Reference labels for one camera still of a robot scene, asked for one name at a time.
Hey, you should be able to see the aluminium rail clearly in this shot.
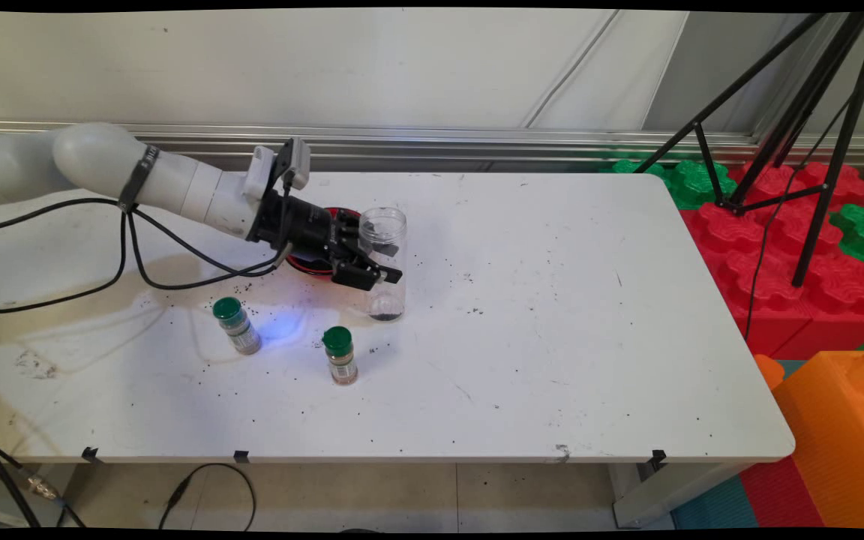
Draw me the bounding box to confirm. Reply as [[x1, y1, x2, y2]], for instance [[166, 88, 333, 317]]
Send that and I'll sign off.
[[0, 120, 864, 175]]

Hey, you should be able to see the teal floor mat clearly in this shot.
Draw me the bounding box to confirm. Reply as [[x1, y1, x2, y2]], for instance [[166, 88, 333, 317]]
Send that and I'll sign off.
[[670, 474, 760, 530]]

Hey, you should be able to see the green capped spice bottle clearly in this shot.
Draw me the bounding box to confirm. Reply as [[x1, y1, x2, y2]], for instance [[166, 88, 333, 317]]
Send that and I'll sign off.
[[322, 326, 360, 386], [212, 297, 263, 356]]

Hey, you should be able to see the large orange foam block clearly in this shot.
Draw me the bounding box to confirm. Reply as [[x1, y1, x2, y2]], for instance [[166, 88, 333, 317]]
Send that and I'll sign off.
[[773, 347, 864, 530]]

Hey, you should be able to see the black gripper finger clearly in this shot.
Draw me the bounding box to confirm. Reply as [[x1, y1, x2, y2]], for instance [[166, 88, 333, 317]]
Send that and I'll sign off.
[[335, 209, 374, 246], [329, 250, 404, 293]]

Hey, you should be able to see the black floor cable loop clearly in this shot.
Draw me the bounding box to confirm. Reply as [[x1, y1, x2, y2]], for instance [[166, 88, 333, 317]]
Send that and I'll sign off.
[[157, 463, 257, 532]]

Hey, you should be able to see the red bowl with black grains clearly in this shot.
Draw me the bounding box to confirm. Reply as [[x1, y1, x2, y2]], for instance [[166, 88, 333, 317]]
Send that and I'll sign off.
[[285, 207, 362, 278]]

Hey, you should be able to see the black arm strap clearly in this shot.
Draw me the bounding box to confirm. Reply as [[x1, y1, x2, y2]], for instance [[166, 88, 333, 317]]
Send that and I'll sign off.
[[116, 143, 161, 215]]

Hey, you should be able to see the red floor mat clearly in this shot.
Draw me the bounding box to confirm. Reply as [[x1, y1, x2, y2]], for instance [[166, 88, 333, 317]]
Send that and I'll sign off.
[[738, 456, 827, 530]]

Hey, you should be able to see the black tripod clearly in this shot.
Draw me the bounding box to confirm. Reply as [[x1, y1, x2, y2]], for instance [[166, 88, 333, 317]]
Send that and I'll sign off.
[[631, 11, 864, 290]]

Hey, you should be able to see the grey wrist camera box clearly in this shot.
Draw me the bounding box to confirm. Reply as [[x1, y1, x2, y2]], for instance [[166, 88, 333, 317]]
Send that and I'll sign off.
[[242, 136, 313, 200]]

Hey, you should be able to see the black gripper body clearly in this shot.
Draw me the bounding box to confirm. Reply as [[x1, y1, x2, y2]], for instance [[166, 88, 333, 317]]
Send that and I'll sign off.
[[246, 187, 348, 269]]

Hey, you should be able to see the clear plastic jar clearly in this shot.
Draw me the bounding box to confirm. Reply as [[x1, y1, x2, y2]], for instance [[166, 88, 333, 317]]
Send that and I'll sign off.
[[357, 206, 409, 324]]

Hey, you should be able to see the white table leg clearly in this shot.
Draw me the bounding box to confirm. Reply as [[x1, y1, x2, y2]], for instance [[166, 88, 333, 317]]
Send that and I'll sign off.
[[610, 459, 757, 530], [0, 463, 79, 529]]

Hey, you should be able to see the black cable with metal connector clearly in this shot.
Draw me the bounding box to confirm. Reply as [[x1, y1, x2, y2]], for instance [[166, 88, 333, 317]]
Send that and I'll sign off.
[[0, 422, 89, 530]]

